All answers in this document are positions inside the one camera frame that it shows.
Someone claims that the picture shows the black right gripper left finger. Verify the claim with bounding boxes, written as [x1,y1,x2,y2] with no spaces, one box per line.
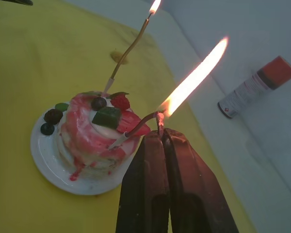
[115,130,170,233]

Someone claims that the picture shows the wooden match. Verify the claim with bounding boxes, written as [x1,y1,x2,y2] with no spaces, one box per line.
[155,111,166,141]

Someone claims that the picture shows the white round plate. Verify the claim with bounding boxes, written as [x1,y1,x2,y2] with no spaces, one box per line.
[30,112,135,196]

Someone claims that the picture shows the spray can with orange cap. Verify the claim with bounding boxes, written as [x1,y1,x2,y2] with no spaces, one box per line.
[217,55,291,119]

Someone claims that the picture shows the gold spiral candle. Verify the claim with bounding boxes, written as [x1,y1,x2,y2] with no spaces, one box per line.
[103,12,153,94]

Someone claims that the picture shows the blackberry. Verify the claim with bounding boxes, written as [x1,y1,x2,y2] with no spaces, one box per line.
[43,108,64,123]

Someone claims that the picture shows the blueberry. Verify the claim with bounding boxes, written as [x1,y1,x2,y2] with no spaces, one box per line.
[40,122,55,135]

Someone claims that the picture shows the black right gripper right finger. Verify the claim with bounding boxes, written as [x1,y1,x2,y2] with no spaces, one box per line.
[162,128,239,233]

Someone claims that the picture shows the yellow table mat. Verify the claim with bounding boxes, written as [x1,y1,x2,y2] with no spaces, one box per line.
[0,0,257,233]

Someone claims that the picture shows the dark object at edge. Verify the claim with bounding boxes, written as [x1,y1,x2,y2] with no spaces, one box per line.
[7,0,33,6]

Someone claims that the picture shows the pink and white cake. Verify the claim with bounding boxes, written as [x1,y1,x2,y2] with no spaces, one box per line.
[54,90,151,182]

